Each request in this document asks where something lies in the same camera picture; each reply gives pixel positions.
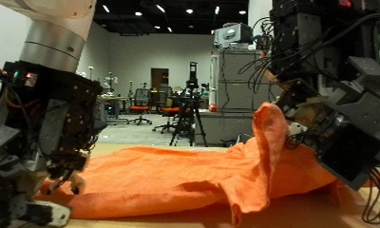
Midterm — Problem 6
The orange fabric shirt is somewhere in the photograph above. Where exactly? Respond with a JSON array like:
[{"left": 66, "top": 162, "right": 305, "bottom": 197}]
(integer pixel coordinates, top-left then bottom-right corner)
[{"left": 30, "top": 102, "right": 380, "bottom": 227}]

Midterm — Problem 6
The white lab desk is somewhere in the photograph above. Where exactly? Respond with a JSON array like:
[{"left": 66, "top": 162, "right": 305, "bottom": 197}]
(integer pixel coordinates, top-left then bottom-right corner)
[{"left": 94, "top": 95, "right": 130, "bottom": 123}]

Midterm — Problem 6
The orange office chair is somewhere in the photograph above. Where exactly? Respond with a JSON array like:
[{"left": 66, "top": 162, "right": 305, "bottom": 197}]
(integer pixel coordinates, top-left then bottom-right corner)
[
  {"left": 126, "top": 88, "right": 154, "bottom": 126},
  {"left": 150, "top": 85, "right": 182, "bottom": 134}
]

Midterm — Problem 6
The brown door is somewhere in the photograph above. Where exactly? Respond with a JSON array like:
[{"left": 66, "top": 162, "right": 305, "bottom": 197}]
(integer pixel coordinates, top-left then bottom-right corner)
[{"left": 149, "top": 67, "right": 169, "bottom": 91}]

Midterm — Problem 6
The tall grey metal cabinet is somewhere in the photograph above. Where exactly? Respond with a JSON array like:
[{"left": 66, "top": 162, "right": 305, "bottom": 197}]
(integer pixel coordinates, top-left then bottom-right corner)
[{"left": 210, "top": 48, "right": 283, "bottom": 112}]

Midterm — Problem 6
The low grey cabinet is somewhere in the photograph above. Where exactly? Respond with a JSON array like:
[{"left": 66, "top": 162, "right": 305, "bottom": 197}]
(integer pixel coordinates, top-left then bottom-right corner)
[{"left": 193, "top": 108, "right": 258, "bottom": 147}]

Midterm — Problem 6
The grey box device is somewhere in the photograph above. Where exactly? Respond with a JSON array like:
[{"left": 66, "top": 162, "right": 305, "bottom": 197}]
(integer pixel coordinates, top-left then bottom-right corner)
[{"left": 213, "top": 22, "right": 254, "bottom": 49}]

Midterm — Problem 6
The right hand cable bundle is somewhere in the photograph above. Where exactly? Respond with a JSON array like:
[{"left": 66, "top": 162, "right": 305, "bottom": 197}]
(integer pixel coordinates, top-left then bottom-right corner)
[{"left": 360, "top": 167, "right": 380, "bottom": 228}]

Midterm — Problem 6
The black camera tripod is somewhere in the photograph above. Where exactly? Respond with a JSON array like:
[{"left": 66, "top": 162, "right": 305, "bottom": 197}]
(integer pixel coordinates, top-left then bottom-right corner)
[{"left": 167, "top": 61, "right": 209, "bottom": 147}]

